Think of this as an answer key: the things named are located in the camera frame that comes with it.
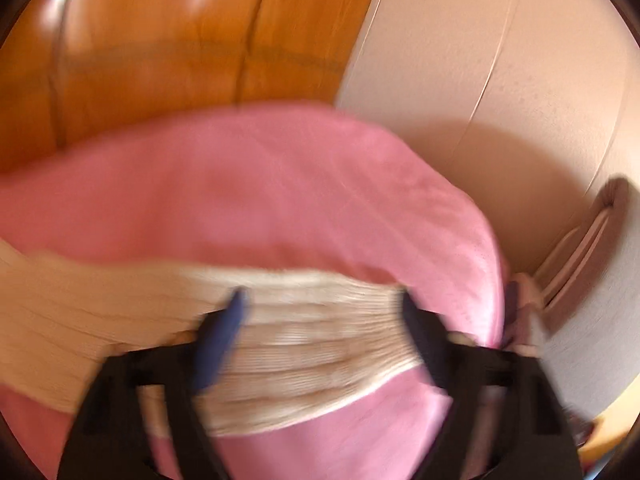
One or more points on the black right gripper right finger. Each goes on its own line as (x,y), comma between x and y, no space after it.
(532,439)

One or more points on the cream knitted sweater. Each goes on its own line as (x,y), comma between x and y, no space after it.
(311,342)

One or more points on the wooden headboard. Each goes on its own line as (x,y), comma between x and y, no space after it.
(72,69)

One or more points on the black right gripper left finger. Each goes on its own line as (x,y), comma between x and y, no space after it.
(111,437)

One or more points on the pink bedspread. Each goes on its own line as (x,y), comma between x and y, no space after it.
(275,188)

